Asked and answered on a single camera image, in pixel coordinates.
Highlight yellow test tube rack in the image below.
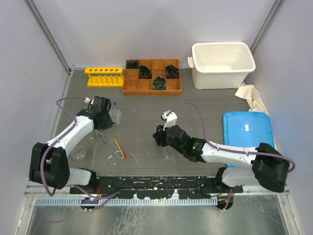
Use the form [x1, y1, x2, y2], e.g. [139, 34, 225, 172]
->
[85, 67, 124, 87]

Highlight white plastic tub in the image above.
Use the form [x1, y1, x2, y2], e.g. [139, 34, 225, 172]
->
[187, 42, 256, 90]

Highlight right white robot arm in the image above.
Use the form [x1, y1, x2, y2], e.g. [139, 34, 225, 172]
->
[153, 125, 292, 193]

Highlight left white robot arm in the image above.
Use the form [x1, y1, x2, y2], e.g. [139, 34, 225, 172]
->
[29, 96, 114, 196]

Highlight clear well plate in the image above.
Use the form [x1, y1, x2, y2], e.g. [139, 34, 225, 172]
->
[109, 109, 121, 124]

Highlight red yellow stick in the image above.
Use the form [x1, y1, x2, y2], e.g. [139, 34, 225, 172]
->
[114, 136, 126, 159]

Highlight clear plastic pipette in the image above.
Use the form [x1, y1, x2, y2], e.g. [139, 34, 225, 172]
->
[91, 149, 97, 169]

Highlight metal test tube holder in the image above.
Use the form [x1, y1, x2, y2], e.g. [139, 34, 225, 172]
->
[95, 130, 124, 165]

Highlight wooden compartment tray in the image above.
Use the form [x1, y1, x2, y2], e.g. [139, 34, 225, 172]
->
[122, 59, 181, 95]

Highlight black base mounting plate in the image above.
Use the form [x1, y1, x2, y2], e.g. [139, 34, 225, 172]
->
[83, 176, 229, 199]

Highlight rolled tie top left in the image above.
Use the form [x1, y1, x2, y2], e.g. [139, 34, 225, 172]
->
[126, 60, 139, 69]

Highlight rolled tie orange pattern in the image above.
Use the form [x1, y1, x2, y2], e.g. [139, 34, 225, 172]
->
[139, 65, 152, 79]

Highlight rolled tie blue pattern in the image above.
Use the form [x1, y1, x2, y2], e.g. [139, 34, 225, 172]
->
[165, 65, 179, 79]

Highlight blue plastic lid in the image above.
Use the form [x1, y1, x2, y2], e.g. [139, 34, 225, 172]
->
[223, 111, 276, 168]

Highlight cream cloth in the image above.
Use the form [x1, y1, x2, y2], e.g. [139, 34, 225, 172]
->
[235, 84, 275, 148]

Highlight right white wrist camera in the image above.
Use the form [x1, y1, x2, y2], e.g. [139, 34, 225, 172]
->
[161, 110, 178, 130]

